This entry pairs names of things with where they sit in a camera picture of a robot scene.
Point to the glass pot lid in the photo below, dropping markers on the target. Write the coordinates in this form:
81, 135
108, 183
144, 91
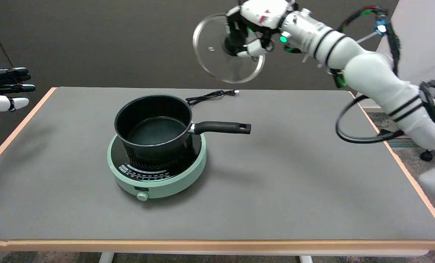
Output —
212, 47

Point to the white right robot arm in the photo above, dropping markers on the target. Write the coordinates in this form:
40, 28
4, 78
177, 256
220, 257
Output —
371, 75

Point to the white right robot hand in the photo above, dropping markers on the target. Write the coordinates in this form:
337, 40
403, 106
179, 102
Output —
258, 14

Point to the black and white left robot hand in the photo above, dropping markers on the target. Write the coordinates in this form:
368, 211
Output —
5, 87

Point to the green induction cooker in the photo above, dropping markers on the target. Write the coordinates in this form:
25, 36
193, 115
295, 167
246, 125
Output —
155, 177

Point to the grey table mat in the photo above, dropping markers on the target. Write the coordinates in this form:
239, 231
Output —
210, 164

